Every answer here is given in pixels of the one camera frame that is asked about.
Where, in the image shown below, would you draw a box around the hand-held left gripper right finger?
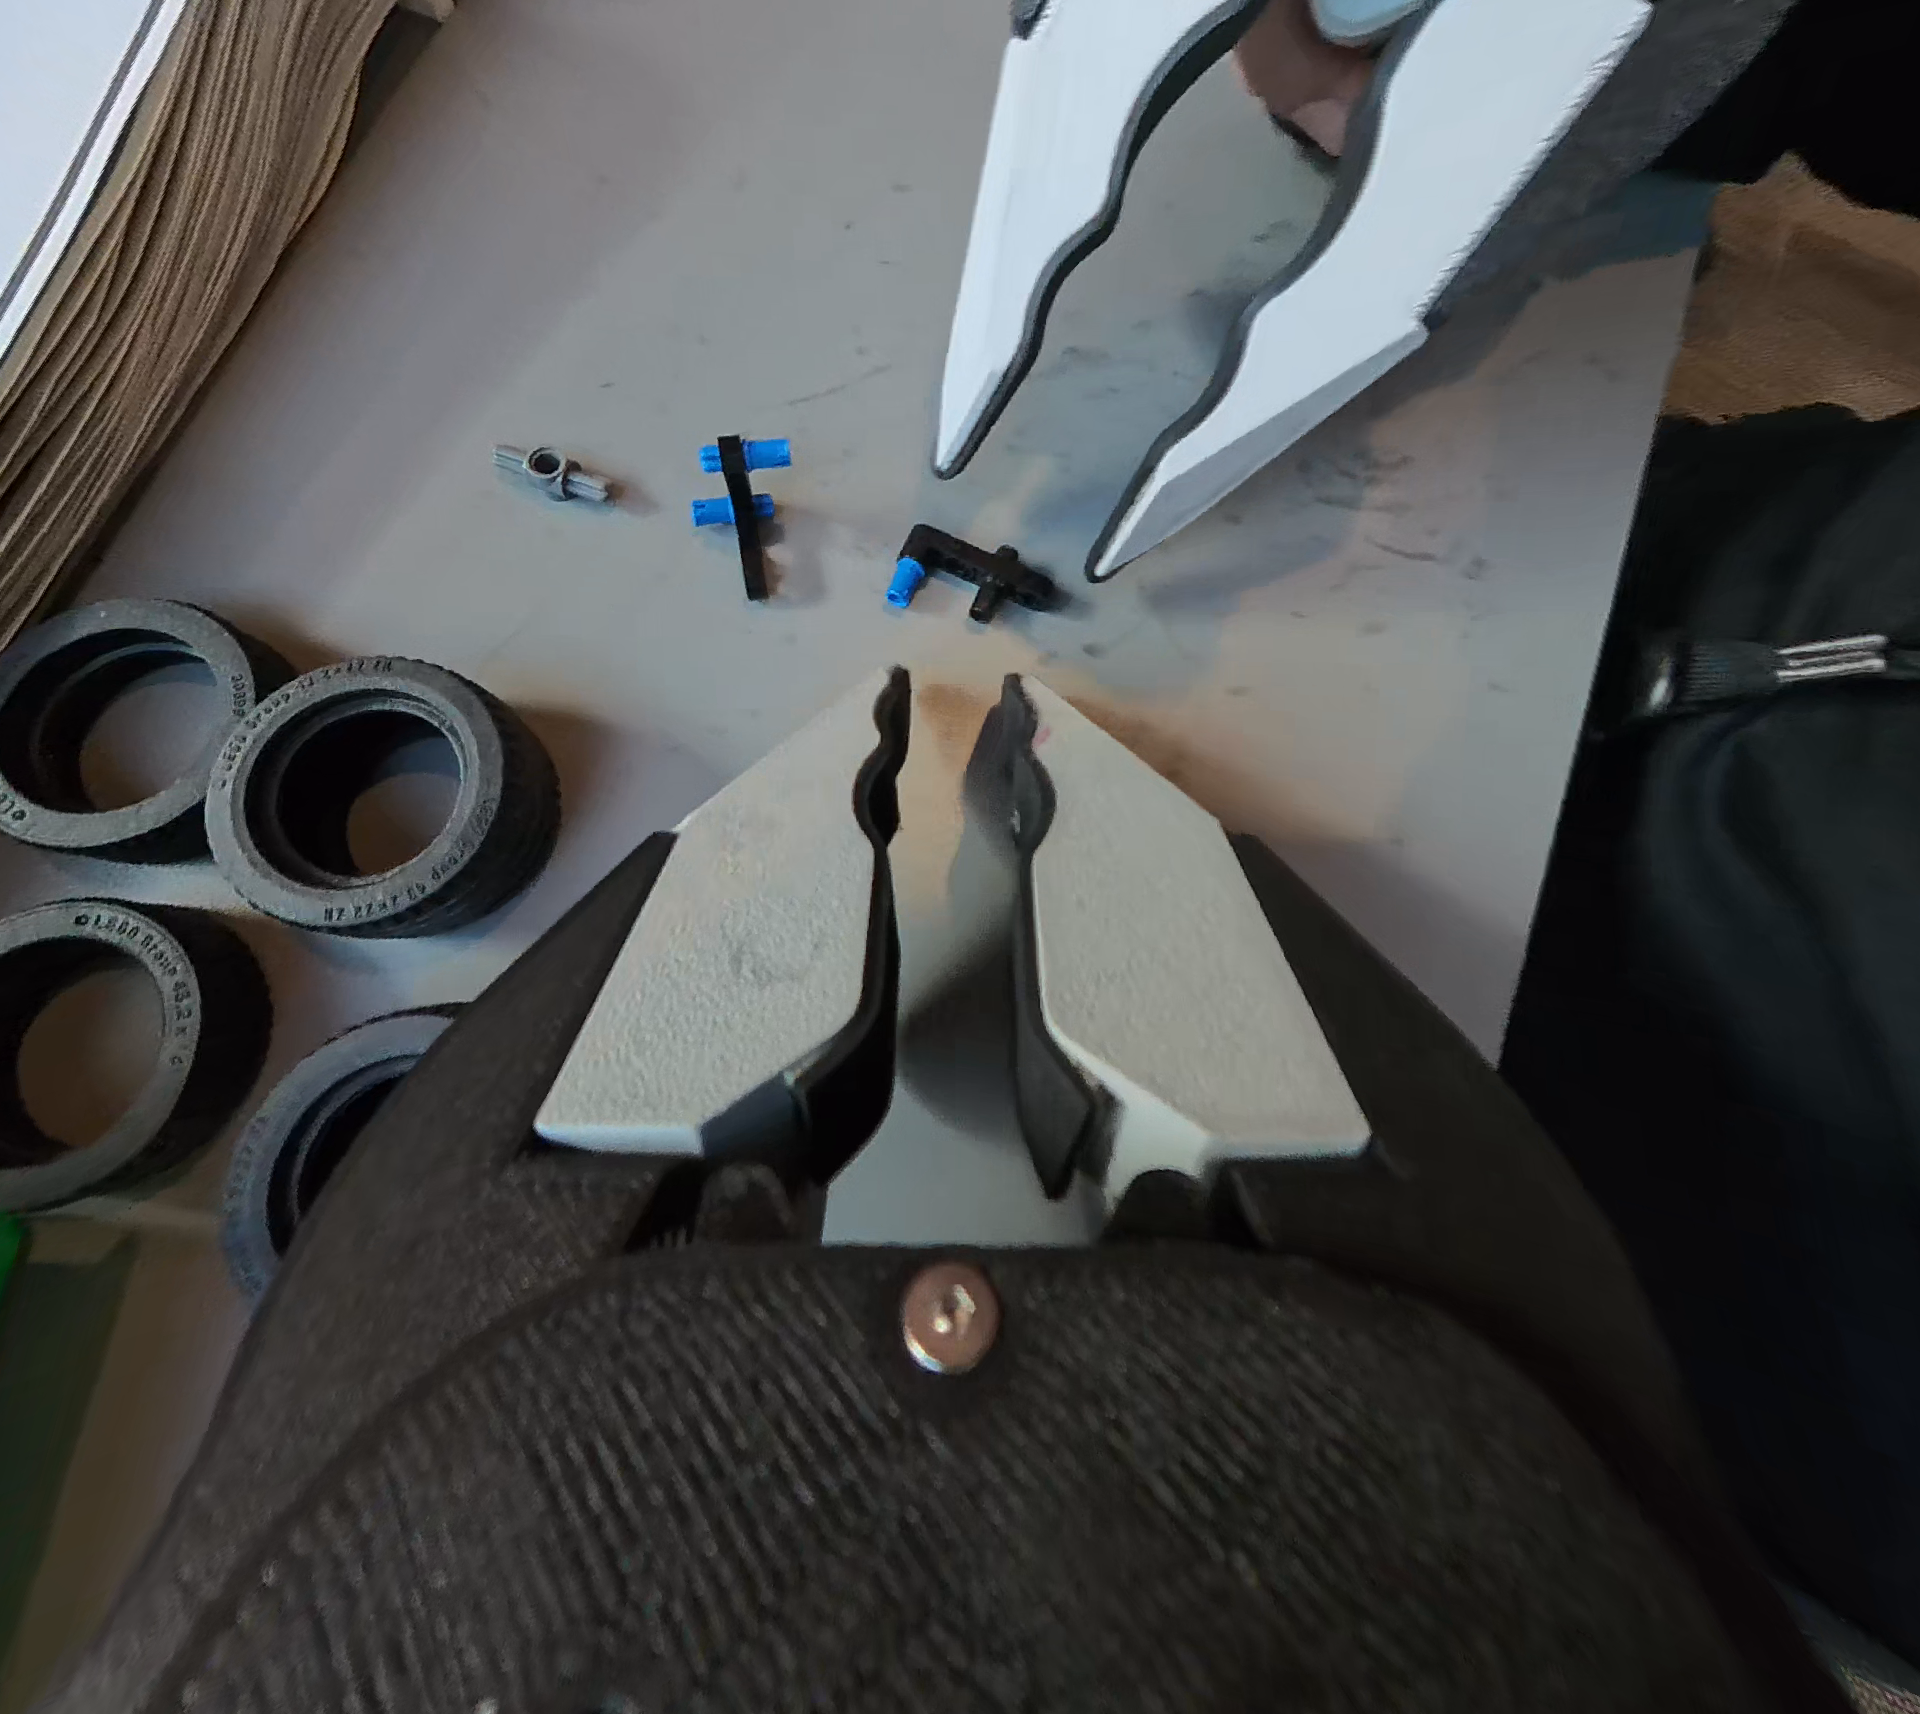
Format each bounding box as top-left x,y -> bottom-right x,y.
962,671 -> 1377,1206

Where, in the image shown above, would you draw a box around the open instruction book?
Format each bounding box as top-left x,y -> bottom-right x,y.
0,0 -> 599,657

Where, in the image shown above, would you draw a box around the black rubber toy tyre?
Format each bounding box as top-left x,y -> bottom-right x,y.
0,601 -> 287,866
0,901 -> 274,1214
220,1007 -> 467,1302
205,657 -> 559,940

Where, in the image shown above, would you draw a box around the grey axle connector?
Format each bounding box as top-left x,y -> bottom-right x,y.
495,444 -> 617,506

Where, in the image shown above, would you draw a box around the black angled beam blue pin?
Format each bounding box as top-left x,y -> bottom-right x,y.
883,520 -> 1058,624

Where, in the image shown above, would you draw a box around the black strap with toggle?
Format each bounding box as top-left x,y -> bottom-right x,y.
1634,630 -> 1894,718

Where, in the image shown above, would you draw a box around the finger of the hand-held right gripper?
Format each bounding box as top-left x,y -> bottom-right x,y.
928,0 -> 1310,481
1083,0 -> 1654,584

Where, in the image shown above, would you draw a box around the black beam two blue pins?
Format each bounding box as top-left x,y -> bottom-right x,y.
688,433 -> 792,601

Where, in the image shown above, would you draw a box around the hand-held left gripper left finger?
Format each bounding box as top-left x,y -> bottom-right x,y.
528,665 -> 917,1165

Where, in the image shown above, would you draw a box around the person's right hand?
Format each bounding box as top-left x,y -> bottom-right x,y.
1235,2 -> 1361,160

